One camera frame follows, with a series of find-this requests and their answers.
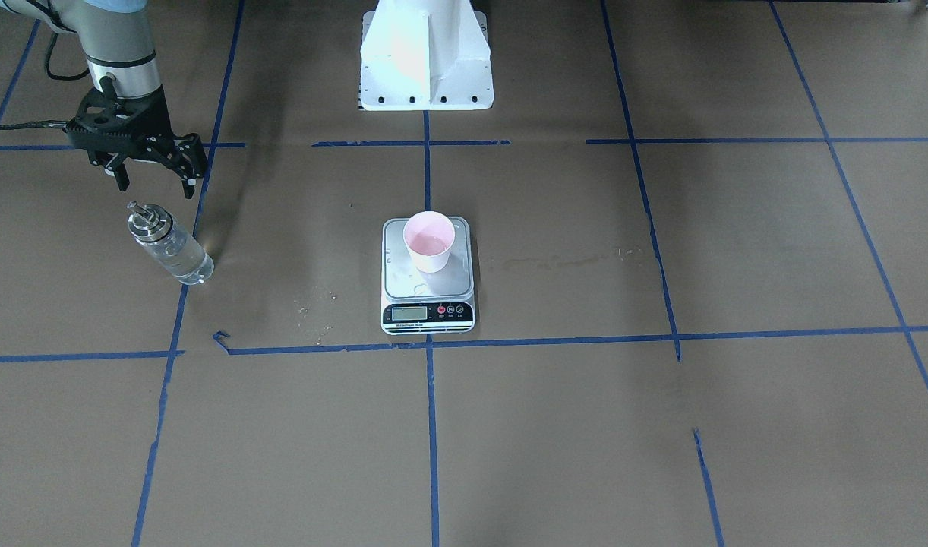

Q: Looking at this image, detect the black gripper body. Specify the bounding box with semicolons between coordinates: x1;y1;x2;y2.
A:
62;76;207;171

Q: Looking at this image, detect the glass bottle with metal cap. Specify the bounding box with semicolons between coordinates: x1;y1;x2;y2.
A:
126;201;215;285

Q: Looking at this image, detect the pink cup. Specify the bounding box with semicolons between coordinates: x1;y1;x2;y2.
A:
402;211;456;274

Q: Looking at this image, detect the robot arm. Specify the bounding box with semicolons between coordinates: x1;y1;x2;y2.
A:
0;1;207;198

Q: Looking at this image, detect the digital kitchen scale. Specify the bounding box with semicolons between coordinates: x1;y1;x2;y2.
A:
380;216;477;336

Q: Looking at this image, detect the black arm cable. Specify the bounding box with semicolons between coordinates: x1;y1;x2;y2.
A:
0;30;93;131

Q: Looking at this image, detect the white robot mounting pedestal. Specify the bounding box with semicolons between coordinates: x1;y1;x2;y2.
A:
358;1;495;112

